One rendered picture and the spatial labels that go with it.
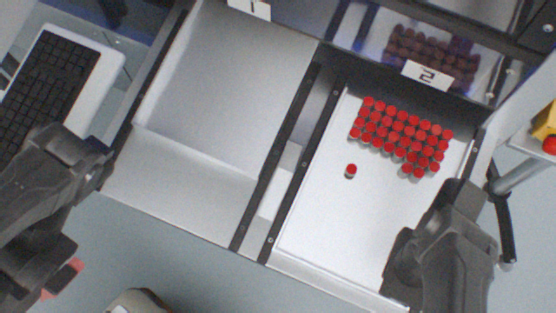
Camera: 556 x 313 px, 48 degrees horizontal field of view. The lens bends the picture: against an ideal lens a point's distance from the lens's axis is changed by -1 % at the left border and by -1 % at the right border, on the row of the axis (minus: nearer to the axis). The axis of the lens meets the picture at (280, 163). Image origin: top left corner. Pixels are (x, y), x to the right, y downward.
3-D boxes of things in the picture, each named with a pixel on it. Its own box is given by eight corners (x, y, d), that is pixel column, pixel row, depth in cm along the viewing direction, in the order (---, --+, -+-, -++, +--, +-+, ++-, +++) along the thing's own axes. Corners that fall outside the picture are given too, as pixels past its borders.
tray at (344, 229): (344, 93, 124) (346, 86, 120) (468, 145, 121) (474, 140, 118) (272, 252, 116) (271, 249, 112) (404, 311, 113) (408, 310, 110)
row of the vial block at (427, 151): (354, 122, 122) (356, 114, 118) (440, 159, 120) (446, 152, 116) (349, 132, 122) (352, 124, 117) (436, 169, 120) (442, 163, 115)
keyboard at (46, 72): (45, 30, 135) (41, 25, 133) (102, 54, 134) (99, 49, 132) (-52, 197, 126) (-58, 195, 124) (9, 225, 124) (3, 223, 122)
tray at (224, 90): (209, -16, 130) (208, -25, 127) (327, 29, 127) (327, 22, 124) (135, 128, 122) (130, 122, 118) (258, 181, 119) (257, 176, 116)
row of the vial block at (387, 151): (348, 132, 122) (352, 124, 117) (436, 169, 120) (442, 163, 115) (344, 143, 121) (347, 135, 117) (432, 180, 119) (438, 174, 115)
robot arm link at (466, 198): (425, 229, 70) (487, 274, 70) (470, 149, 74) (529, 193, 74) (384, 245, 81) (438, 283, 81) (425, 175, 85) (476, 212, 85)
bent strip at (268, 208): (287, 148, 121) (287, 138, 115) (301, 154, 121) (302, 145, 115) (256, 215, 118) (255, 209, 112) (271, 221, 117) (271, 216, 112)
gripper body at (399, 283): (443, 246, 90) (460, 232, 83) (420, 313, 86) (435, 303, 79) (400, 229, 90) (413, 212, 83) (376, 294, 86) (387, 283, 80)
